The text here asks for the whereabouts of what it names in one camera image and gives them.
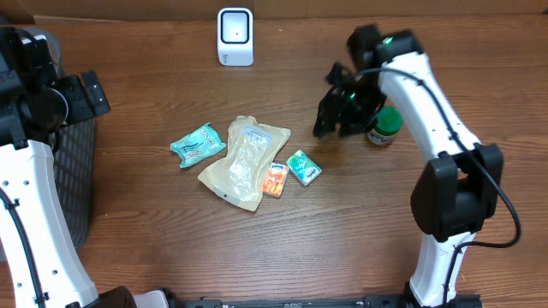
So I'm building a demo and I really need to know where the green lid jar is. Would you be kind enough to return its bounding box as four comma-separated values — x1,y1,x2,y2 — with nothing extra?
367,106,403,145

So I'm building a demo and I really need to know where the teal tissue pack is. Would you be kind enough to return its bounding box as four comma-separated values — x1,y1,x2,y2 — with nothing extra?
286,150,322,187

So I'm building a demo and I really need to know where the orange tissue pack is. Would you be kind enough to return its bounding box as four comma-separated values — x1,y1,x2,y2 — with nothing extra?
262,163,289,198

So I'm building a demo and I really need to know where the beige food pouch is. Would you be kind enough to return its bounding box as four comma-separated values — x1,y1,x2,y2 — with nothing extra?
198,115,291,211

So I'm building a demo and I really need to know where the light teal pack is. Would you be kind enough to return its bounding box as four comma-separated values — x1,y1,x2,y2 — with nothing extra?
170,123,226,169

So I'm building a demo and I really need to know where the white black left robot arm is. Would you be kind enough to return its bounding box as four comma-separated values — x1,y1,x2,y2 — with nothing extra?
1,27,174,307

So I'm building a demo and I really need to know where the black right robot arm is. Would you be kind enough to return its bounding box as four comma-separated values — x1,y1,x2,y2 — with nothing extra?
313,25,503,307

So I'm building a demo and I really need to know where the white barcode scanner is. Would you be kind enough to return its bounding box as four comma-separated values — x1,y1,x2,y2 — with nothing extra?
217,7,254,67

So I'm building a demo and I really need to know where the grey plastic mesh basket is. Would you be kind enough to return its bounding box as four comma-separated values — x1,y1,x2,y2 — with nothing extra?
1,27,97,249

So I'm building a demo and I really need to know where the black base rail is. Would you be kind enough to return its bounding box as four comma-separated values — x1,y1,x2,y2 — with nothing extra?
179,293,484,308

